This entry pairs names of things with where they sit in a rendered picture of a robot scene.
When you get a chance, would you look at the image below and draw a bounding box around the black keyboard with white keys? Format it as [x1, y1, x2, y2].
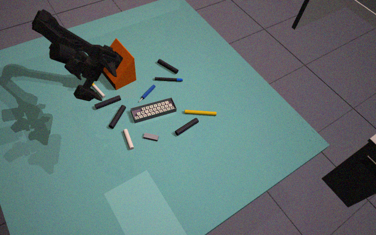
[130, 97, 177, 123]

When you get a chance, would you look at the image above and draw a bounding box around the blue stylus with pale tip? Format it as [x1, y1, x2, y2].
[139, 85, 156, 102]

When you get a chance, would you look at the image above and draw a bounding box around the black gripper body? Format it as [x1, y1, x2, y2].
[74, 47, 117, 101]

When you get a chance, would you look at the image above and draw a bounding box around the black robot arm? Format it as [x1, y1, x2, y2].
[32, 9, 123, 80]

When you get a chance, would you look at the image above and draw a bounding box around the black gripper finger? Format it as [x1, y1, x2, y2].
[98, 54, 117, 77]
[79, 88, 102, 101]

